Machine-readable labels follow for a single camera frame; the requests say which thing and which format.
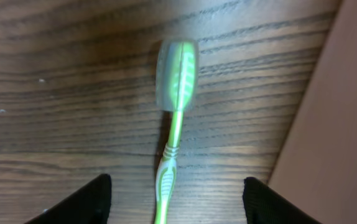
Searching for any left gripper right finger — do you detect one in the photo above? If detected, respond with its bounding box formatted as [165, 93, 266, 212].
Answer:
[243, 177, 320, 224]

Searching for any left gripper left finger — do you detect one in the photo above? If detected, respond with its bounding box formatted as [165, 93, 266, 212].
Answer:
[27, 174, 112, 224]

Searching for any green white toothbrush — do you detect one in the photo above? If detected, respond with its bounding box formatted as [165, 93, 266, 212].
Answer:
[154, 38, 199, 224]

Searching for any white cardboard box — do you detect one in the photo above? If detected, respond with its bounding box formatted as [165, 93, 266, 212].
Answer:
[269, 0, 357, 223]

